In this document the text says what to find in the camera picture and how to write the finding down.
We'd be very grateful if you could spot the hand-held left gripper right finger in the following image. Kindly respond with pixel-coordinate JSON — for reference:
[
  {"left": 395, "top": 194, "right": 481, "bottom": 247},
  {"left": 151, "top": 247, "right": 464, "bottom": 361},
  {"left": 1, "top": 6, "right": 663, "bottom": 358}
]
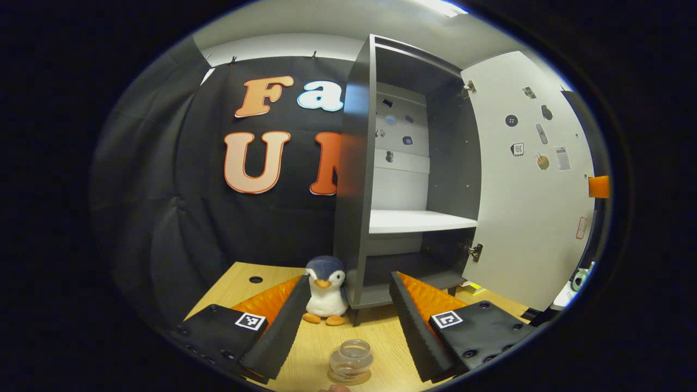
[{"left": 389, "top": 271, "right": 537, "bottom": 384}]

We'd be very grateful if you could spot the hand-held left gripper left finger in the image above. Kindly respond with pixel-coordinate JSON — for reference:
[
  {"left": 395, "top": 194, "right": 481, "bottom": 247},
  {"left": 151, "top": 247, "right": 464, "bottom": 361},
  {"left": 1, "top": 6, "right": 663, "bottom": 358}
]
[{"left": 174, "top": 275, "right": 311, "bottom": 384}]

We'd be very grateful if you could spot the brown round coaster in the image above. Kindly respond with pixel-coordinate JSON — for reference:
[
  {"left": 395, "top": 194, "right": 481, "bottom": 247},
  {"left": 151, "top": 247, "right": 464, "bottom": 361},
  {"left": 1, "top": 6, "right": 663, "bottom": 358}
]
[{"left": 327, "top": 367, "right": 374, "bottom": 387}]

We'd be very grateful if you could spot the clear plastic bottle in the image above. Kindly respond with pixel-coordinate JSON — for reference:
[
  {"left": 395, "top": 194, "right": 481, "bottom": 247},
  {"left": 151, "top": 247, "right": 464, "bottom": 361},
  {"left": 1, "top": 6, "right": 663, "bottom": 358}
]
[{"left": 328, "top": 339, "right": 374, "bottom": 383}]

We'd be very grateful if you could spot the grey cabinet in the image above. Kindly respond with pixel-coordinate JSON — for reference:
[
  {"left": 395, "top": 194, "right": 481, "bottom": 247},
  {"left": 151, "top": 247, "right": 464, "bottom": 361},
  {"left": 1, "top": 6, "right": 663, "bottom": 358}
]
[{"left": 333, "top": 34, "right": 482, "bottom": 326}]

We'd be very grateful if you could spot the penguin plush toy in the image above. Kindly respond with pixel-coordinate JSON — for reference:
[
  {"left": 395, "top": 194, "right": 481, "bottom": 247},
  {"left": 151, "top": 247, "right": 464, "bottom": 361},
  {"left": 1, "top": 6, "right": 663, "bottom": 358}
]
[{"left": 302, "top": 256, "right": 350, "bottom": 326}]

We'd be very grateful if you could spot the round green tape roll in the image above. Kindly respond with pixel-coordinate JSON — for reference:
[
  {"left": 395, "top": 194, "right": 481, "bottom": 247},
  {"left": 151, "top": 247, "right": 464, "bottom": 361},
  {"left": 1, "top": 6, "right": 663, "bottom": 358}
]
[{"left": 571, "top": 263, "right": 595, "bottom": 292}]

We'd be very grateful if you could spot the black backdrop cloth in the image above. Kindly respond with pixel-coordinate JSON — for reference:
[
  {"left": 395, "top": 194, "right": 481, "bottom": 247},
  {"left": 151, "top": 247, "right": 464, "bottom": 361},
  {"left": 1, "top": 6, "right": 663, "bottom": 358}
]
[{"left": 90, "top": 35, "right": 605, "bottom": 327}]

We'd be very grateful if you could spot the ceiling light panel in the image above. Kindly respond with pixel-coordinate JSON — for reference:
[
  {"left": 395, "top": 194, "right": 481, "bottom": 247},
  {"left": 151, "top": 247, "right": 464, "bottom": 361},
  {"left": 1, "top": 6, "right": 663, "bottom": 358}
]
[{"left": 411, "top": 0, "right": 470, "bottom": 18}]

